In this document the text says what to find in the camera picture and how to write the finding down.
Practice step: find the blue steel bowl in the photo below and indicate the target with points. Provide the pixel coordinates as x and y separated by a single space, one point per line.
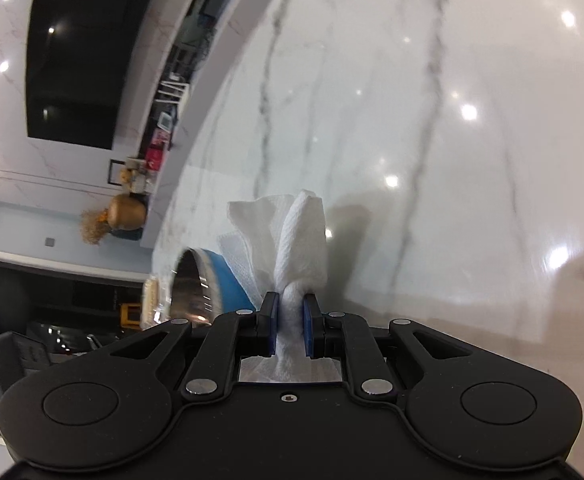
217 280

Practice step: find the white paper towel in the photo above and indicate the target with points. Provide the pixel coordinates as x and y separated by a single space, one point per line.
299 240

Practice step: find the dried flower bunch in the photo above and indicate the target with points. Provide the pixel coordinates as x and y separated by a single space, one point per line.
92 225

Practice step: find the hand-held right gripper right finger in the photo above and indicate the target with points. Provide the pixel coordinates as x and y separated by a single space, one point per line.
309 327

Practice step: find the black wall television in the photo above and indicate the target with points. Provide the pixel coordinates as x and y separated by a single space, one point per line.
87 55

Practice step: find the bamboo chopsticks pack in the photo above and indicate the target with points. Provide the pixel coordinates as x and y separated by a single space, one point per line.
148 290

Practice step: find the pink box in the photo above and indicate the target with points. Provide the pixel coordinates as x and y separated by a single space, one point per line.
159 136

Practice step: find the black picture frame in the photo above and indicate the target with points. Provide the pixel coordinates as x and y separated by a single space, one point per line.
113 170

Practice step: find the gold vase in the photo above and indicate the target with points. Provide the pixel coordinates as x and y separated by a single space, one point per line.
127 210

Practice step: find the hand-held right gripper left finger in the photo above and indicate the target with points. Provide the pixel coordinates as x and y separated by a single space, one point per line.
270 322

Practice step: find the small white display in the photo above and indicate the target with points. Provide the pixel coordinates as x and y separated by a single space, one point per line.
164 120

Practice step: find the yellow stool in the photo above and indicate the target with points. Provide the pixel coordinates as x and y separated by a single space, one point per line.
129 317

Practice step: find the grey wall switch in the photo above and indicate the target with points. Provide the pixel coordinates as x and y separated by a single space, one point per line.
49 241

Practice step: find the red box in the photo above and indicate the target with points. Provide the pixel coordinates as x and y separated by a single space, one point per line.
154 157

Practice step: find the black chair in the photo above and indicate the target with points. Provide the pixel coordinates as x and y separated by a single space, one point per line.
17 355

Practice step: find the clear plastic cutlery bag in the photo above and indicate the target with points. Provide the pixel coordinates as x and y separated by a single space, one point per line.
164 312

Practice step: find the brown teddy bear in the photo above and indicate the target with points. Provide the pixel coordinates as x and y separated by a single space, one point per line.
128 176

